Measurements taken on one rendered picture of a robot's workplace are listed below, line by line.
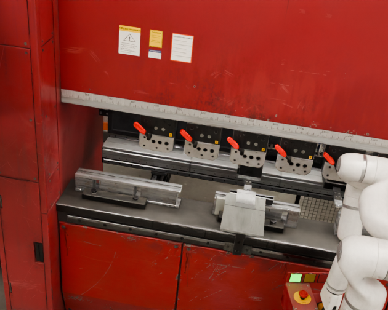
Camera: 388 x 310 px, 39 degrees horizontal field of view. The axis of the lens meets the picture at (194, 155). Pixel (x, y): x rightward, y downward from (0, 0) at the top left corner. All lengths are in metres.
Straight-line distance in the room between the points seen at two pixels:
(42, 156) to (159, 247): 0.69
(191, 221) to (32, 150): 0.77
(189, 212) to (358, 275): 1.06
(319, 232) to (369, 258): 0.92
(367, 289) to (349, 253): 0.15
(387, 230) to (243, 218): 0.76
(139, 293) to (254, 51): 1.35
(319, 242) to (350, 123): 0.58
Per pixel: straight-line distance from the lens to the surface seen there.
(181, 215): 2.51
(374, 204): 1.82
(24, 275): 2.79
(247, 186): 2.53
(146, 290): 2.77
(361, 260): 1.67
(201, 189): 4.21
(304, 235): 2.53
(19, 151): 2.35
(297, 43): 2.12
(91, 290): 2.87
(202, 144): 2.32
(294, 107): 2.22
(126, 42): 2.20
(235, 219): 2.32
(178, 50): 2.16
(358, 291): 1.74
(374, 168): 1.95
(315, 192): 2.75
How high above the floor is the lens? 2.42
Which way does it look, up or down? 32 degrees down
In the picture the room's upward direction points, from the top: 6 degrees clockwise
